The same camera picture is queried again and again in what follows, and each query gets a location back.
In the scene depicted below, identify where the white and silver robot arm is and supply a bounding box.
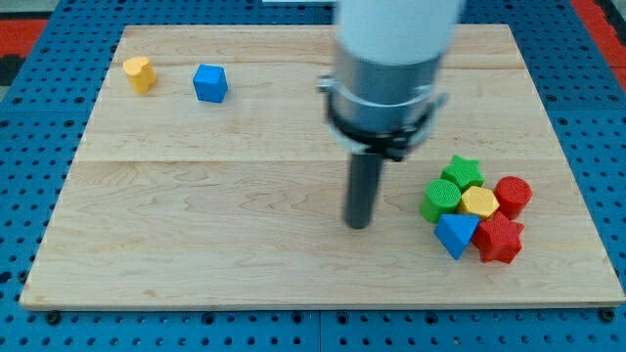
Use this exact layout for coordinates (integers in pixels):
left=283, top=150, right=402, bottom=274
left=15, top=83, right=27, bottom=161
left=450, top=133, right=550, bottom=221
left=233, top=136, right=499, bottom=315
left=319, top=0, right=466, bottom=161

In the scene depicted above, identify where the blue cube block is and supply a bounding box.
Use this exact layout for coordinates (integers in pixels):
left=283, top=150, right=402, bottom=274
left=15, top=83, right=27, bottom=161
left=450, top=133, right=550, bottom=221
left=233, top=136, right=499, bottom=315
left=193, top=65, right=228, bottom=104

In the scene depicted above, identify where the blue triangle block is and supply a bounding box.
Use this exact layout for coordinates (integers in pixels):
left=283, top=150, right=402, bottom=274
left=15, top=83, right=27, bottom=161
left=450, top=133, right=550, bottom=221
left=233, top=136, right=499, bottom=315
left=434, top=214, right=480, bottom=260

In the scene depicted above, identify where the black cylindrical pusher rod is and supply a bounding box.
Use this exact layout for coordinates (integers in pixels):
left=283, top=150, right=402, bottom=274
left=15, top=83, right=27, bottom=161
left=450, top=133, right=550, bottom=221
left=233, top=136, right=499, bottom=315
left=344, top=154, right=383, bottom=230

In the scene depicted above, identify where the wooden board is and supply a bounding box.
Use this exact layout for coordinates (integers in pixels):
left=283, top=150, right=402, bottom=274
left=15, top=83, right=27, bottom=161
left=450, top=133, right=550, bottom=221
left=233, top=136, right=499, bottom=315
left=20, top=24, right=625, bottom=311

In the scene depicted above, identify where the green cylinder block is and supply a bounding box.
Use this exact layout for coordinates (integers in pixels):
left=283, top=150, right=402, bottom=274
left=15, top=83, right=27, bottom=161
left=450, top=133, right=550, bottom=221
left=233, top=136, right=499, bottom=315
left=421, top=179, right=462, bottom=223

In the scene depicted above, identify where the green star block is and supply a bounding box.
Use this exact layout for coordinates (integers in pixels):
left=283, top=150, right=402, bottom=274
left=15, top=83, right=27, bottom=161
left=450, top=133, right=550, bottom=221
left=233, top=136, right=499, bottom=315
left=440, top=154, right=484, bottom=193

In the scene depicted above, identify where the yellow hexagon block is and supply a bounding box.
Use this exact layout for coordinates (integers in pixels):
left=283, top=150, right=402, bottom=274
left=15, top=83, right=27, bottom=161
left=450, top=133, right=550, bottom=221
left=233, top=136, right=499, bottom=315
left=456, top=186, right=500, bottom=220

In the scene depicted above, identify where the red star block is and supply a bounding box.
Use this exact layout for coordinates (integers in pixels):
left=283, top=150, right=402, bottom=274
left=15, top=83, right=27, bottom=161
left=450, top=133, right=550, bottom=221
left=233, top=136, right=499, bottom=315
left=471, top=211, right=524, bottom=264

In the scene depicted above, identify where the red cylinder block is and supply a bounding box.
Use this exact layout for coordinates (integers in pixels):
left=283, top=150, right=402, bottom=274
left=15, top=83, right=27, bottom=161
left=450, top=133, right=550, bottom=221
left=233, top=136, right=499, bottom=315
left=494, top=176, right=533, bottom=220

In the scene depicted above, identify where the yellow heart block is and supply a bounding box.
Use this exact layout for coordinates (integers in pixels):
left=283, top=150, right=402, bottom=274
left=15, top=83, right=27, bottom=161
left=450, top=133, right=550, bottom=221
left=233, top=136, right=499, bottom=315
left=122, top=56, right=157, bottom=94

